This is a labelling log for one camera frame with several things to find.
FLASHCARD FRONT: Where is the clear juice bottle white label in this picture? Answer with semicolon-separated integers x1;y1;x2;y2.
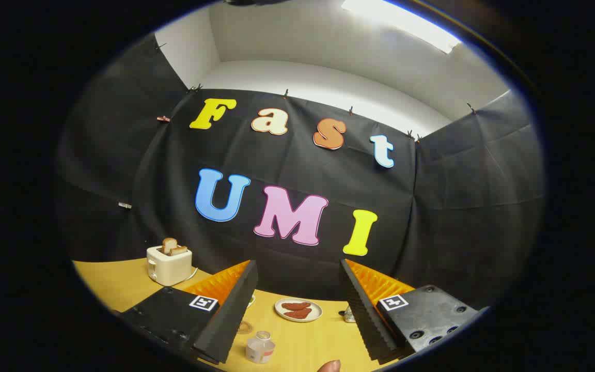
246;331;276;364

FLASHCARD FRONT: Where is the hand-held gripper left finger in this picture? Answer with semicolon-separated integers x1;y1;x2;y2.
117;260;259;365

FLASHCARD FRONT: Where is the cream toaster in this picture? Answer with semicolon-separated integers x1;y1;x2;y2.
146;244;193;287

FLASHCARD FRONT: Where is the white round plate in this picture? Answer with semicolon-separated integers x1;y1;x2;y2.
275;299;323;323

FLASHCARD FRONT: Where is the wooden table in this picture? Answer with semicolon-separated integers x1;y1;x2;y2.
73;258;406;372

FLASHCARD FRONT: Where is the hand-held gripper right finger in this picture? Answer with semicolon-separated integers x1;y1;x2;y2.
340;258;489;362

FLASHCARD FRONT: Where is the black backdrop cloth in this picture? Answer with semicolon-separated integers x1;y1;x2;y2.
55;34;545;311

